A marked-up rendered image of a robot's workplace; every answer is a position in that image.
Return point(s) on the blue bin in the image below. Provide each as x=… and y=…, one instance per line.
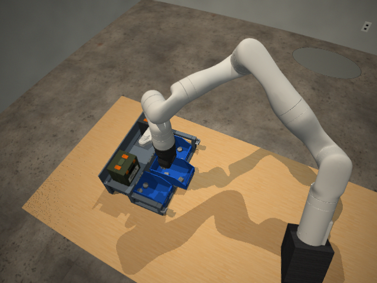
x=186, y=148
x=158, y=189
x=179, y=168

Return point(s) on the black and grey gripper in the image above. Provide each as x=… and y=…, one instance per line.
x=165, y=150

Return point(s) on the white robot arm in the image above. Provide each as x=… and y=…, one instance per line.
x=251, y=57

